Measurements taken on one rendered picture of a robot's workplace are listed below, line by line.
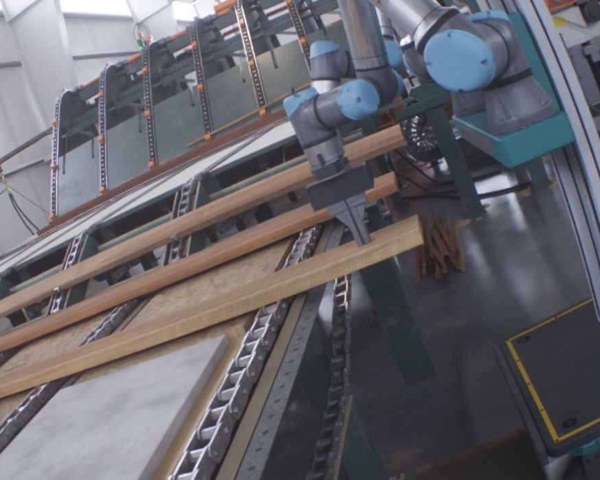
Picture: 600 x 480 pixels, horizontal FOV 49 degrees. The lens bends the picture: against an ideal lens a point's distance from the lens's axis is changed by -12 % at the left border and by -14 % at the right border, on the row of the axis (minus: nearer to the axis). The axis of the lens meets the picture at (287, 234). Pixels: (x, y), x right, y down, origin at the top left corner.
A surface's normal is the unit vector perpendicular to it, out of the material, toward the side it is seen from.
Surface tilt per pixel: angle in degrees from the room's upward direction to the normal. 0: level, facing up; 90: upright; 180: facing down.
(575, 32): 90
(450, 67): 97
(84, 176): 47
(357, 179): 90
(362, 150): 22
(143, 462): 0
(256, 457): 0
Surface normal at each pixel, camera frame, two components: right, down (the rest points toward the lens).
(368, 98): 0.71, -0.19
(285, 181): -0.43, -0.74
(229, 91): -0.39, -0.44
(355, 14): -0.27, 0.39
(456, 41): -0.48, 0.48
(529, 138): -0.08, 0.22
